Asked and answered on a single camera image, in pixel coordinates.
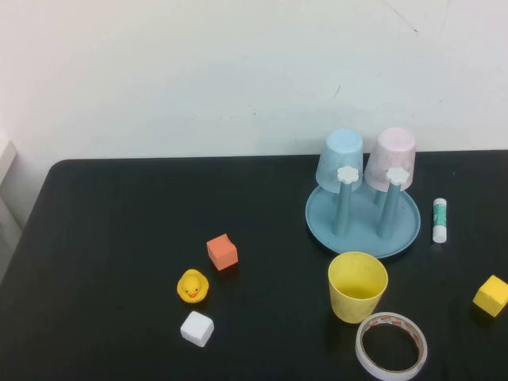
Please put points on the yellow plastic cup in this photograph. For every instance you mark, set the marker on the yellow plastic cup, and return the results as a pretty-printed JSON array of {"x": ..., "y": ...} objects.
[{"x": 349, "y": 305}]

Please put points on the light blue plastic cup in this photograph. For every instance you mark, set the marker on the light blue plastic cup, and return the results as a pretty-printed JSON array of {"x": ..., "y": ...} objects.
[{"x": 341, "y": 152}]

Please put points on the blue cup stand with posts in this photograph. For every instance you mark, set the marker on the blue cup stand with posts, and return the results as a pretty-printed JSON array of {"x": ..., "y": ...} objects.
[{"x": 357, "y": 238}]

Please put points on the pink plastic cup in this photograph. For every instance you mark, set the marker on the pink plastic cup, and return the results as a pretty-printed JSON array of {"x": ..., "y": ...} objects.
[{"x": 393, "y": 152}]

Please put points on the orange foam cube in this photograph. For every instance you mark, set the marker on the orange foam cube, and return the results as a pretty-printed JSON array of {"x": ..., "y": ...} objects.
[{"x": 222, "y": 254}]

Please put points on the yellow rubber duck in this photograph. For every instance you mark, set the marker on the yellow rubber duck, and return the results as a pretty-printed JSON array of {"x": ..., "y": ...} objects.
[{"x": 192, "y": 287}]

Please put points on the white foam cube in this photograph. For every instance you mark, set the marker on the white foam cube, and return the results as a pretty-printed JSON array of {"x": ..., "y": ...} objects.
[{"x": 197, "y": 328}]

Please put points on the white green glue stick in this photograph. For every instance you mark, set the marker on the white green glue stick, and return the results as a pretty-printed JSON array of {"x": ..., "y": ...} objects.
[{"x": 441, "y": 222}]

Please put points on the white tape roll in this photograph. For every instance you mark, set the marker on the white tape roll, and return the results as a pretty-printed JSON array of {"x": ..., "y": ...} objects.
[{"x": 363, "y": 353}]

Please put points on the yellow foam cube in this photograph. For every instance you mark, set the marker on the yellow foam cube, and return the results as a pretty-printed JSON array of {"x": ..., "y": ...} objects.
[{"x": 491, "y": 295}]

